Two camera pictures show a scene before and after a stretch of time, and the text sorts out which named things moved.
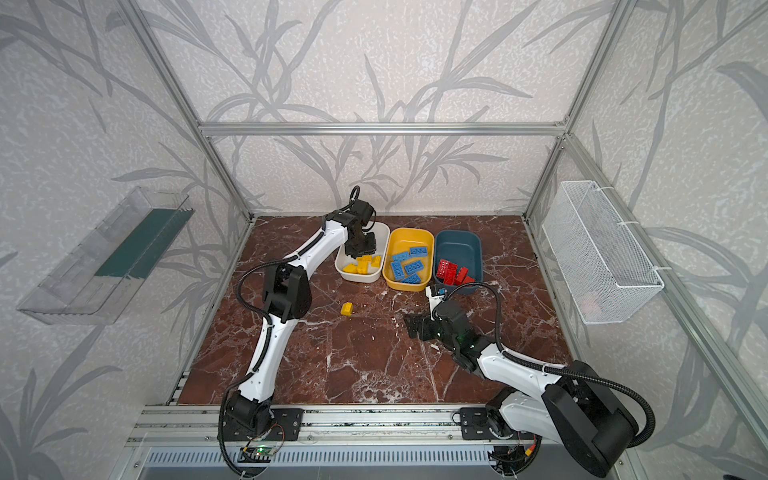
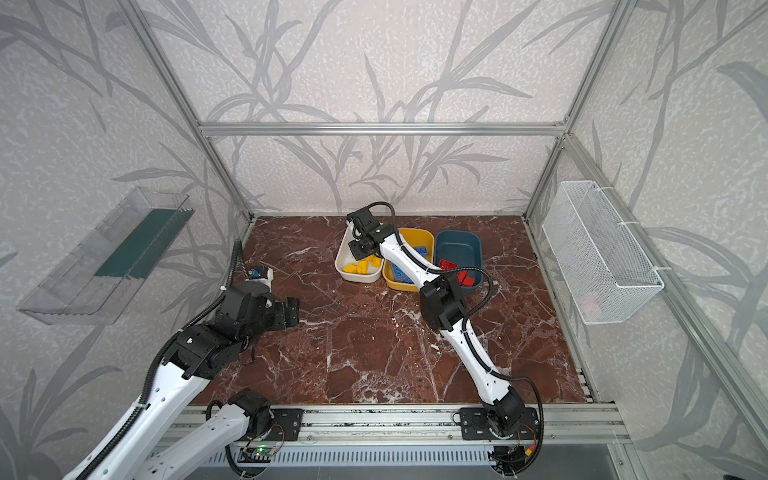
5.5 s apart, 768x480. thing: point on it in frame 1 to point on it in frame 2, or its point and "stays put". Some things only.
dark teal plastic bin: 464,248 stays put
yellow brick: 363,264 stays put
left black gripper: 360,241 to 285,312
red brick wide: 447,271 stays put
